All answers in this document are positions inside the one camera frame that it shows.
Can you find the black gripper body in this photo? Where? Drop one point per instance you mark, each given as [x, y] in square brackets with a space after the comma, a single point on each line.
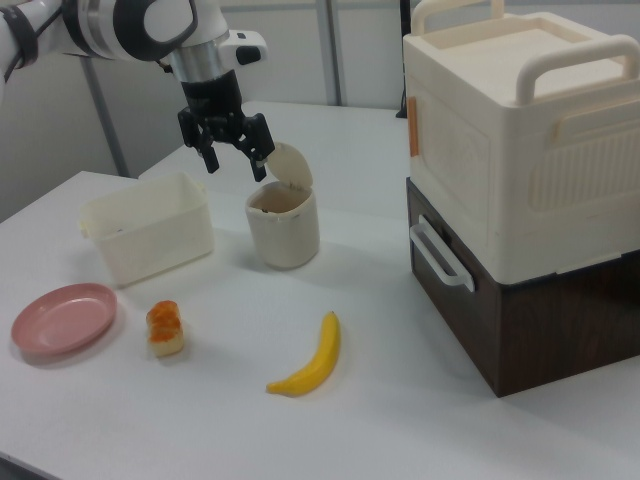
[212, 102]

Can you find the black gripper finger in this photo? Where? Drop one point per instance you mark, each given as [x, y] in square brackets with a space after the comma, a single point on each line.
[207, 150]
[256, 145]

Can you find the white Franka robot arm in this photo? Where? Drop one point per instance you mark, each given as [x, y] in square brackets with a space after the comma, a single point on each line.
[125, 25]

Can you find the cream trash can with lid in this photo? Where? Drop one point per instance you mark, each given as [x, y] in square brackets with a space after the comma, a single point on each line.
[285, 235]

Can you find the white plastic storage container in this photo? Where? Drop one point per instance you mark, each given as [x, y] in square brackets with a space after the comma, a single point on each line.
[150, 240]

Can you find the black stand pole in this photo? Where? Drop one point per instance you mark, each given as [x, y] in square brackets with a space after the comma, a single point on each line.
[404, 60]

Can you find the orange glazed bread loaf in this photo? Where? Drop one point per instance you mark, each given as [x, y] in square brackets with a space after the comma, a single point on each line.
[164, 327]

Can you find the pink plastic plate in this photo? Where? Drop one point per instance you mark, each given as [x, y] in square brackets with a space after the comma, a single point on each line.
[62, 320]

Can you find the yellow banana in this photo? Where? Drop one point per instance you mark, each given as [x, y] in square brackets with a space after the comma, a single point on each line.
[320, 360]

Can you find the white toaster oven appliance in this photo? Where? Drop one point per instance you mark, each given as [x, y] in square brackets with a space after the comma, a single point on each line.
[550, 330]

